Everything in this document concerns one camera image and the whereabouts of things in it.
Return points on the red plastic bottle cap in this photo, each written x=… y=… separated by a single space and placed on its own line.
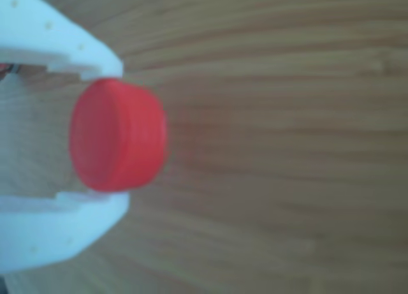
x=118 y=134

